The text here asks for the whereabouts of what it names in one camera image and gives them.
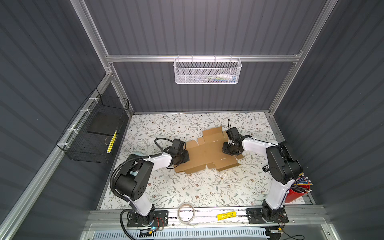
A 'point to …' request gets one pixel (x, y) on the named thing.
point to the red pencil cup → (292, 195)
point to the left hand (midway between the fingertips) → (190, 159)
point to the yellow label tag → (226, 215)
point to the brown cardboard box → (208, 150)
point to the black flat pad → (103, 123)
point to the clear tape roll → (187, 222)
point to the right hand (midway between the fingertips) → (226, 150)
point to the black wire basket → (91, 136)
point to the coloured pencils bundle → (302, 183)
